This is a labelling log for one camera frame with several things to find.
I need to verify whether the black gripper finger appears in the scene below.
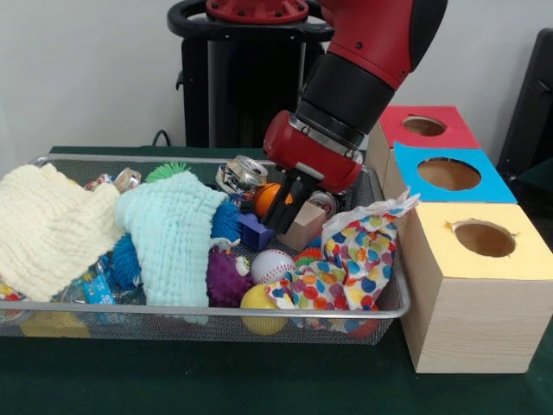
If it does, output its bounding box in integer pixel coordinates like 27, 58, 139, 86
261, 169, 299, 229
276, 176, 321, 237

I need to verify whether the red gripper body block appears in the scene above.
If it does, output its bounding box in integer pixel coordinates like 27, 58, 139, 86
262, 110, 365, 195

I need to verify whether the mint waffle cloth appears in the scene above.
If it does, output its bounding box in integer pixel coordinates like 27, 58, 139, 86
112, 171, 231, 310

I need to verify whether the shallow silver mesh bin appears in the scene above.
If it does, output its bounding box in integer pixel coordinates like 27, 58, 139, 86
0, 154, 411, 347

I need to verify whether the wooden box with three holes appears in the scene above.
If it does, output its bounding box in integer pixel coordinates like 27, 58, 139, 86
365, 104, 553, 374

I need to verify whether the small orange basketball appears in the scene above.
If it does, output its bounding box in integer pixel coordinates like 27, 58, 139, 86
253, 182, 295, 220

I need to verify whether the plain wooden cube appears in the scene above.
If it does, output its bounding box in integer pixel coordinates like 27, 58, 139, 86
275, 199, 327, 253

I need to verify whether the purple toy block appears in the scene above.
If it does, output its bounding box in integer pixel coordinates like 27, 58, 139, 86
236, 211, 277, 252

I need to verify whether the crushed silver can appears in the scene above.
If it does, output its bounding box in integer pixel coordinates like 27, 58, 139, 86
215, 154, 270, 194

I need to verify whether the white baseball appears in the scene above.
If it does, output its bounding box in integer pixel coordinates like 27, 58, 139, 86
250, 249, 299, 287

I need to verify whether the polka dot paper napkin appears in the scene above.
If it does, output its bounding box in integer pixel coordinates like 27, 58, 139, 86
264, 186, 422, 312

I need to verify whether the purple spiky toy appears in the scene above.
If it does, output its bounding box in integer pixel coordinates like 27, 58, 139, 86
206, 246, 256, 309

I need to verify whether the yellow ball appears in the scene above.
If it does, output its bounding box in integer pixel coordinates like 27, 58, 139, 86
239, 284, 289, 337

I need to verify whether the dark green table cloth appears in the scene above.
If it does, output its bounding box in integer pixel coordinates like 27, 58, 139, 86
0, 145, 553, 415
516, 156, 553, 204

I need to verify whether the black stand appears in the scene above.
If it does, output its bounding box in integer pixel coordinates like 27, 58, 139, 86
496, 28, 553, 174

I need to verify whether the cream waffle cloth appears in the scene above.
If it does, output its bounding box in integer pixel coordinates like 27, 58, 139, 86
0, 163, 127, 303

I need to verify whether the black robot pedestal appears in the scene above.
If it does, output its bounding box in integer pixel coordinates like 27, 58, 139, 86
167, 0, 336, 150

